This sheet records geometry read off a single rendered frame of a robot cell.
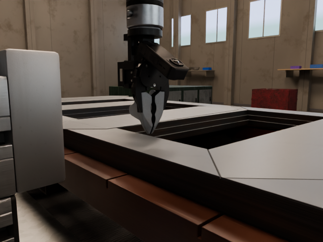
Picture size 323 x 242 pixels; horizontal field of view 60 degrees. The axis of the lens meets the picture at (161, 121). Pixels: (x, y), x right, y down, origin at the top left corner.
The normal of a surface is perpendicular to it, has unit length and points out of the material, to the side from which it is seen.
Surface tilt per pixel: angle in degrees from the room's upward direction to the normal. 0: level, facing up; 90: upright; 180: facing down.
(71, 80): 90
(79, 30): 90
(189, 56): 90
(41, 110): 90
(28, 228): 0
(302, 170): 0
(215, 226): 0
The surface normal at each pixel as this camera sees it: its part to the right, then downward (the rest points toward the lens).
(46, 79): 0.70, 0.11
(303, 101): -0.71, 0.11
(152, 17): 0.40, 0.14
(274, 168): 0.00, -0.99
